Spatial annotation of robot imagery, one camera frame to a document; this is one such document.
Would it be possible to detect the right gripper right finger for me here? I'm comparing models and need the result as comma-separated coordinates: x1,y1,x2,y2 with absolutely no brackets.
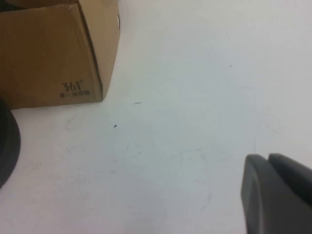
268,153,312,186

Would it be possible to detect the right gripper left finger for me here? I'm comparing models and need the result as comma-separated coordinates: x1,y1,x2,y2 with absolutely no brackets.
240,154,312,234

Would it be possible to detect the brown cardboard shoe box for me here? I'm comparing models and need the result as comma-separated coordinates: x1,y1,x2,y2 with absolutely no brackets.
0,0,122,110

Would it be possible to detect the black knit sneaker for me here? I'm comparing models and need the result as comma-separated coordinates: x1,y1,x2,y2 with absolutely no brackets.
0,97,20,189

